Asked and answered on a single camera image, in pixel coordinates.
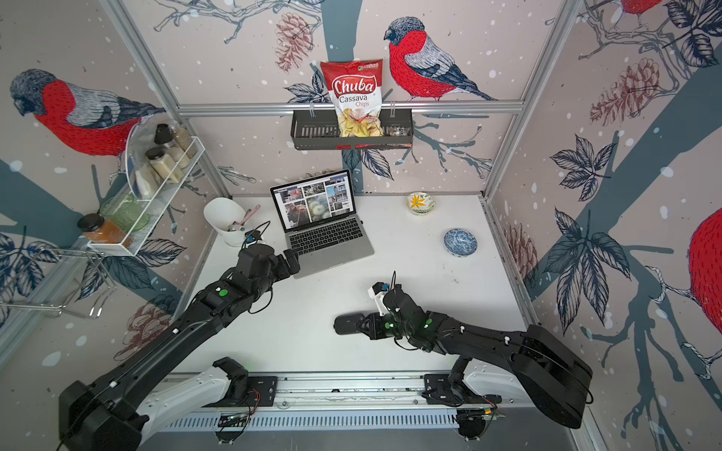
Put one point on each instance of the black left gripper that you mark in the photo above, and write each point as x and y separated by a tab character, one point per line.
285	269

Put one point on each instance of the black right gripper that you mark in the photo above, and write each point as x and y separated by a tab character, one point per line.
373	329

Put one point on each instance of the black wireless mouse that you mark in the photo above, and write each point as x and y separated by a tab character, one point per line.
354	323

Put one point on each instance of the silver laptop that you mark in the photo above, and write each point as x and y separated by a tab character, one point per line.
320	221

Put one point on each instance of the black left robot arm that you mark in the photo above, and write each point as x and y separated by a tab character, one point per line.
105	412

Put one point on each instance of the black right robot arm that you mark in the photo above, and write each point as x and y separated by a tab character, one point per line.
554	378

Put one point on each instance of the white utensil holder cup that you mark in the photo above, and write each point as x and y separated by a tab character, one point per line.
220	213

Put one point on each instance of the blue patterned ceramic bowl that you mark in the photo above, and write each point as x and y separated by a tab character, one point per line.
460	242

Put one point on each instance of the yellow flower ceramic bowl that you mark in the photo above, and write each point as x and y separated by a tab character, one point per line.
420	203

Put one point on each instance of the beige bottle black cap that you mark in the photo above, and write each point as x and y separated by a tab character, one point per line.
176	142
164	165

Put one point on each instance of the orange jar with black lid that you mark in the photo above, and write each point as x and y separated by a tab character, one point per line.
102	231

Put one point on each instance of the red cassava chips bag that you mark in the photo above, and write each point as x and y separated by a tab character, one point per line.
355	89

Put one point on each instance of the pink handled utensil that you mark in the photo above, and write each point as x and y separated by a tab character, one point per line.
240	224

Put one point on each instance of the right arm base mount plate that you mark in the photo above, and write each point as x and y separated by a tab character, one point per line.
439	390

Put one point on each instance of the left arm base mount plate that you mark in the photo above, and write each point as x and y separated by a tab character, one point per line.
249	392

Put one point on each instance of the black wall basket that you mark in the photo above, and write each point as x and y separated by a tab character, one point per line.
325	130

